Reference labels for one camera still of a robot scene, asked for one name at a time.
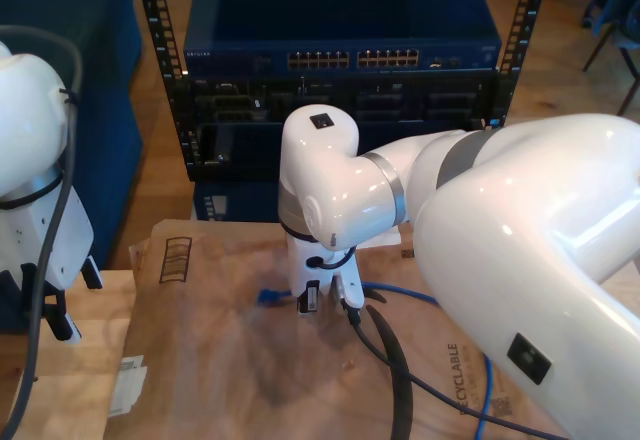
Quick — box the blue network cable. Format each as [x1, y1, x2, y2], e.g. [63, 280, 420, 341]
[256, 282, 497, 440]

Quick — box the brown paper mailer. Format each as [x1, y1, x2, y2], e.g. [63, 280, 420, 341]
[102, 217, 576, 440]

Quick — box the dark blue equipment box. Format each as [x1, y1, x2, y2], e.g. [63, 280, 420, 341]
[192, 179, 286, 224]

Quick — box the blue sofa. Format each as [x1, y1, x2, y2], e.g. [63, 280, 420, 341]
[0, 0, 146, 334]

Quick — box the black rack shelf tray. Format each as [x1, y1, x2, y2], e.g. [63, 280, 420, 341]
[194, 119, 489, 184]

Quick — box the black rack server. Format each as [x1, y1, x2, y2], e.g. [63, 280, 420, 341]
[169, 74, 501, 124]

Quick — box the dark wooden chair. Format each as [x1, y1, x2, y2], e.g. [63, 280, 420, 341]
[579, 9, 640, 121]

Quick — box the long grey cable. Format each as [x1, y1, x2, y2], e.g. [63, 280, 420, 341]
[0, 24, 84, 436]

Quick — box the long black camera cable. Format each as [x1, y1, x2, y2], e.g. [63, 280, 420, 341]
[341, 298, 576, 440]

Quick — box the black perforated rack frame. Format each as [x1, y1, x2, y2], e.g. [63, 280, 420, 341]
[130, 0, 554, 184]

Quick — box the blue network switch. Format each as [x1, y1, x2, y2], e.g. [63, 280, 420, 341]
[182, 0, 503, 77]

